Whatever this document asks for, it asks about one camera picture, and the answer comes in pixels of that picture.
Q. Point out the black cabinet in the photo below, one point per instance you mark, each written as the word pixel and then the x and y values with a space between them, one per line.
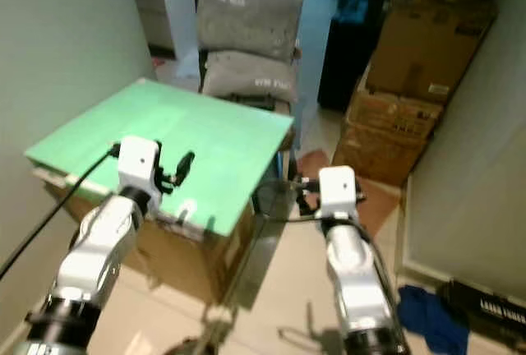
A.
pixel 345 59

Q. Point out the big plain cardboard box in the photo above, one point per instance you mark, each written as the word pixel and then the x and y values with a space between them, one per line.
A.
pixel 181 265

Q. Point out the light green board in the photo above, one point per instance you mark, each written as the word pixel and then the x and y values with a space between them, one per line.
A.
pixel 214 125

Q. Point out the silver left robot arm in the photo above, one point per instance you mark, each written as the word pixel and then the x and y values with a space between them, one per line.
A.
pixel 107 244

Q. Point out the brown floor mat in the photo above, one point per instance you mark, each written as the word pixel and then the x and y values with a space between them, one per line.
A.
pixel 382 199

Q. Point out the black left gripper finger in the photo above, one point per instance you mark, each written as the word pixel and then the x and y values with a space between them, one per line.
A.
pixel 186 163

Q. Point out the black box with white print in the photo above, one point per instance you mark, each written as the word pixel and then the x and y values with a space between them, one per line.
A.
pixel 489 306

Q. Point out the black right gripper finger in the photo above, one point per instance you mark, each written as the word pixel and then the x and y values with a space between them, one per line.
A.
pixel 299 197

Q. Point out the grey printed pillow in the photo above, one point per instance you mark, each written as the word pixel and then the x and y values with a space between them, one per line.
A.
pixel 246 18
pixel 246 76

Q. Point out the large brown labelled carton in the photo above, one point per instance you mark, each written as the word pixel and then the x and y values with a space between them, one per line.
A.
pixel 427 47

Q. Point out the printed brown cardboard box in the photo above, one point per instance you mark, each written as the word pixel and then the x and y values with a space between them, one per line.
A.
pixel 378 154
pixel 390 112

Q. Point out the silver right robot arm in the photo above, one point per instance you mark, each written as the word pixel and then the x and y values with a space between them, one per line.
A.
pixel 357 281

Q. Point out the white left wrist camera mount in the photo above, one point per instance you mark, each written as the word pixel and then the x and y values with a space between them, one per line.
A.
pixel 140 162

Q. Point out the blue cloth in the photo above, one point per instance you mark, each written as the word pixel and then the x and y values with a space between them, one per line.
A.
pixel 427 318

